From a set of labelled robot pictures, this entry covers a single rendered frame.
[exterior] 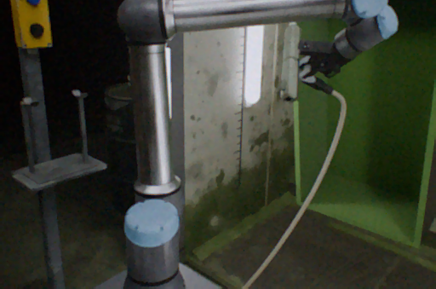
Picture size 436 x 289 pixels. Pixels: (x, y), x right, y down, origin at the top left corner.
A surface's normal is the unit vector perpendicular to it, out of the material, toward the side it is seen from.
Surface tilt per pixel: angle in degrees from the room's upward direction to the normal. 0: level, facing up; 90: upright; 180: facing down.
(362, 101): 102
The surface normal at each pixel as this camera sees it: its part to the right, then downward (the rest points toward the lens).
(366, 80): -0.63, 0.40
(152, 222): 0.02, -0.93
